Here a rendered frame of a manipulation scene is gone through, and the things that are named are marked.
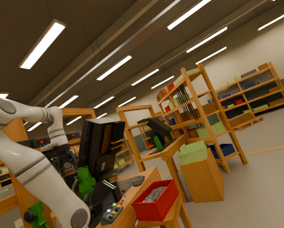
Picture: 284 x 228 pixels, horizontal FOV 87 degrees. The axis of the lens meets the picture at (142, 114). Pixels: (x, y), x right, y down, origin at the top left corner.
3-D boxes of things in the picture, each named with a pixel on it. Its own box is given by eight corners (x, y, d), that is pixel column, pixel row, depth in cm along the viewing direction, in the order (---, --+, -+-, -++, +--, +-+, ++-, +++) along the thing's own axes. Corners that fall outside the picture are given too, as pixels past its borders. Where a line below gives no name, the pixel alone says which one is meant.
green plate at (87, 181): (98, 190, 120) (94, 163, 127) (90, 193, 113) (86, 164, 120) (87, 193, 124) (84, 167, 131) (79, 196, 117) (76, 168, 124)
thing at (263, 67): (293, 105, 660) (270, 60, 685) (219, 128, 810) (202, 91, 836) (289, 104, 707) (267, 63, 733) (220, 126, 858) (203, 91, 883)
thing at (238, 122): (247, 122, 684) (243, 113, 689) (264, 119, 606) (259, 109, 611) (226, 131, 660) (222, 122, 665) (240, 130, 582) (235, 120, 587)
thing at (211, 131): (226, 174, 286) (177, 64, 313) (179, 160, 510) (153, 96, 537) (248, 163, 298) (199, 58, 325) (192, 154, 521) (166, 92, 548)
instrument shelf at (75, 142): (96, 137, 181) (95, 134, 182) (7, 161, 97) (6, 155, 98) (81, 143, 190) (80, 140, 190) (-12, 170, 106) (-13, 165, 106)
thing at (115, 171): (125, 168, 135) (125, 165, 136) (116, 176, 120) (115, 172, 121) (93, 178, 149) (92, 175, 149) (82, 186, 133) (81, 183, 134)
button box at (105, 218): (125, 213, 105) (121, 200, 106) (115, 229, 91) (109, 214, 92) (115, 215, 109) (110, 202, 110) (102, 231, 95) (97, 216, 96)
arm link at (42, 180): (17, 176, 42) (13, 178, 48) (77, 244, 45) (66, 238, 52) (49, 154, 48) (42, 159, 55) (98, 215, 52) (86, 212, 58)
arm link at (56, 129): (70, 132, 79) (54, 138, 79) (62, 106, 81) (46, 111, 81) (64, 132, 72) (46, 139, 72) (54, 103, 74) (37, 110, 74)
